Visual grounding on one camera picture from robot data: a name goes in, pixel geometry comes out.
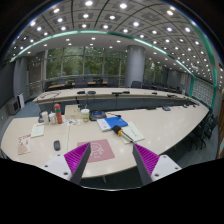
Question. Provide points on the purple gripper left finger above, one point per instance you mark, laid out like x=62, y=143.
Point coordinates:
x=77, y=160

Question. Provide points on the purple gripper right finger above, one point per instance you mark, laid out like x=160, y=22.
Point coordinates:
x=146, y=161

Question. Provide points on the black computer mouse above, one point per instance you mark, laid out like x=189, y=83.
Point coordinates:
x=56, y=145

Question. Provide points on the pink mouse pad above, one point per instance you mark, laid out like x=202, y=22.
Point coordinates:
x=100, y=151

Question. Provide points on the colourful leaflet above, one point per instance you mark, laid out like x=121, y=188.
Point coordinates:
x=71, y=122

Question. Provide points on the yellow black handheld tool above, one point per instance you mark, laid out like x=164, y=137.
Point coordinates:
x=119, y=131

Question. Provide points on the white booklet under notebook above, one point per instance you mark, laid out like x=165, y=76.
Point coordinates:
x=103, y=125

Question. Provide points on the paper cup green sleeve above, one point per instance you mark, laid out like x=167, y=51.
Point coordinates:
x=85, y=114

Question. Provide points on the black conference phone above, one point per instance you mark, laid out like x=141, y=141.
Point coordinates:
x=95, y=115

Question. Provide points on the white booklet left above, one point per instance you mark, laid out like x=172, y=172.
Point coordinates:
x=37, y=130

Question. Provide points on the white cup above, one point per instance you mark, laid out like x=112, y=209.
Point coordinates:
x=52, y=118

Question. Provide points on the blue notebook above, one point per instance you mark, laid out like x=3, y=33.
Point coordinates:
x=112, y=121

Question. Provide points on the white jar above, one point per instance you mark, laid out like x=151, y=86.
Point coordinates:
x=45, y=117

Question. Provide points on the red white pamphlet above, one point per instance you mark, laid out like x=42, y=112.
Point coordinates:
x=24, y=144

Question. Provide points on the red orange bottle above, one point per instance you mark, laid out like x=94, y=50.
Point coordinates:
x=58, y=113

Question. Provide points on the black office chair right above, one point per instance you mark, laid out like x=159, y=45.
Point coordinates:
x=204, y=130

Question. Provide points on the grey round pillar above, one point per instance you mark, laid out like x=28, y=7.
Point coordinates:
x=134, y=64

